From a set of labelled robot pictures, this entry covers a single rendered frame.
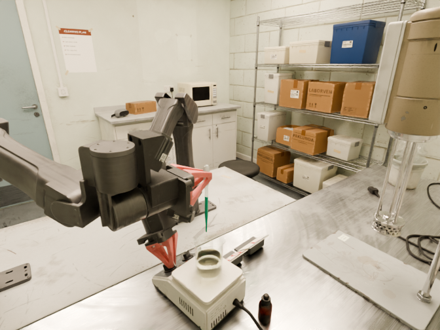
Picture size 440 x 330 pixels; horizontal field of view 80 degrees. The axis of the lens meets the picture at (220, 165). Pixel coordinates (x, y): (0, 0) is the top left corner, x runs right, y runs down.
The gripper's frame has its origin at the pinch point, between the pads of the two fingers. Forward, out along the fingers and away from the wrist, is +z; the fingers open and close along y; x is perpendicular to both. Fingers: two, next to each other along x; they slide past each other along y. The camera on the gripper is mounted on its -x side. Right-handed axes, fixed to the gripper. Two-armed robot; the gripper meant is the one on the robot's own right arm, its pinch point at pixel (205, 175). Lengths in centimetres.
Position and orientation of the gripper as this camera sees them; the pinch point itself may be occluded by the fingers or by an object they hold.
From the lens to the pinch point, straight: 51.2
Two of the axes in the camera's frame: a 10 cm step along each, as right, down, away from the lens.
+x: -0.3, 9.3, 3.7
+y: -7.2, -2.7, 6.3
